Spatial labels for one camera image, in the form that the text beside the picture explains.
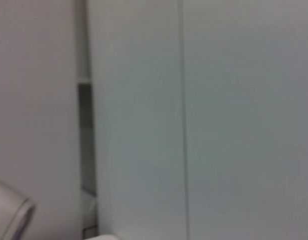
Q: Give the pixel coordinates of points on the white rounded object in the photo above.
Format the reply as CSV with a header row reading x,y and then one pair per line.
x,y
8,212

